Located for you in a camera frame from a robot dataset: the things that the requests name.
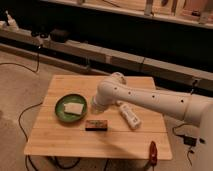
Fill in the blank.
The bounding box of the white sponge block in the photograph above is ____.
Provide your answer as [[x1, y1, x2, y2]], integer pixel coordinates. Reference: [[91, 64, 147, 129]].
[[64, 103, 84, 115]]

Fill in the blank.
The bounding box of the green ceramic bowl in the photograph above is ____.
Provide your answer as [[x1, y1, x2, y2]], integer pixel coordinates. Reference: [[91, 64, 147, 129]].
[[55, 94, 87, 123]]

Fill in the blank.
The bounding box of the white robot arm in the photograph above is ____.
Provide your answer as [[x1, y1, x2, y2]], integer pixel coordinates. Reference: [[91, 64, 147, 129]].
[[92, 72, 213, 171]]

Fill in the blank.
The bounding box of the long wooden bench shelf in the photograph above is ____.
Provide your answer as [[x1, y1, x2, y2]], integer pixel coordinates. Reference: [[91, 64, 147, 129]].
[[0, 28, 213, 91]]

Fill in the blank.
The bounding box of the small dark wooden box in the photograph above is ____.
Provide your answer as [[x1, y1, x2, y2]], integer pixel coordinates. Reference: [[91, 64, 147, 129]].
[[85, 120, 108, 131]]

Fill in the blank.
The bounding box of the wooden table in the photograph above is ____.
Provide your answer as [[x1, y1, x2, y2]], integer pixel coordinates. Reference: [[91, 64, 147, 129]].
[[24, 75, 172, 160]]

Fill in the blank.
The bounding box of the dark object on bench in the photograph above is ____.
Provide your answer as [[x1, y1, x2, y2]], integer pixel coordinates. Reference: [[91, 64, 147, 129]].
[[50, 29, 69, 43]]

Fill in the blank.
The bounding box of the black power adapter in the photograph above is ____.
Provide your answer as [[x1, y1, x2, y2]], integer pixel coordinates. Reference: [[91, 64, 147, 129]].
[[184, 136, 197, 146]]

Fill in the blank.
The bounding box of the red handled tool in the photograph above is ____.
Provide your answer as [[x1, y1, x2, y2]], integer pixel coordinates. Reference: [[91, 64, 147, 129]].
[[149, 141, 157, 166]]

